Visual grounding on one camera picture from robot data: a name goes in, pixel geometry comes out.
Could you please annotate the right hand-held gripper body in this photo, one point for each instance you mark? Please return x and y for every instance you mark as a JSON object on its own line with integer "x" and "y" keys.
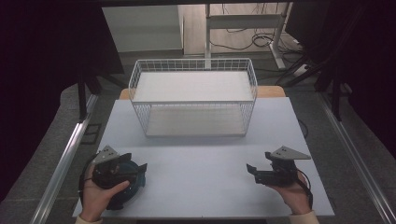
{"x": 280, "y": 172}

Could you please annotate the metal floor rail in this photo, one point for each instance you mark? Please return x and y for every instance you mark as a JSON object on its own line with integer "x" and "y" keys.
{"x": 358, "y": 161}
{"x": 63, "y": 165}

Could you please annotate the white cabinet panel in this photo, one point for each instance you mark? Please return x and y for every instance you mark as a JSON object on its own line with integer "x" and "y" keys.
{"x": 143, "y": 28}

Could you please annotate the person's left hand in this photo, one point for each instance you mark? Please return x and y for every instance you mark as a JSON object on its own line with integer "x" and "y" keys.
{"x": 93, "y": 199}

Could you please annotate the black stand legs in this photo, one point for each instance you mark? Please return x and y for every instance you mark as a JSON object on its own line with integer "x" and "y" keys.
{"x": 336, "y": 99}
{"x": 82, "y": 99}

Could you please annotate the white power strip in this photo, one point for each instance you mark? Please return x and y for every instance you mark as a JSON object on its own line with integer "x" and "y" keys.
{"x": 301, "y": 70}

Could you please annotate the person's right hand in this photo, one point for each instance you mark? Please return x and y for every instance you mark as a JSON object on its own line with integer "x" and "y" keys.
{"x": 297, "y": 196}

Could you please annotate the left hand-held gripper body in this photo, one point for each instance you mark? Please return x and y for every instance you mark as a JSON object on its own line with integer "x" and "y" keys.
{"x": 109, "y": 174}

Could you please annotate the white desk frame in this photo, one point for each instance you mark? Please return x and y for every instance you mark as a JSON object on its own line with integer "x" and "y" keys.
{"x": 246, "y": 21}

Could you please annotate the dark curtain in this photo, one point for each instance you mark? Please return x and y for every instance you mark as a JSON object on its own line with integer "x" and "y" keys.
{"x": 367, "y": 62}
{"x": 40, "y": 62}

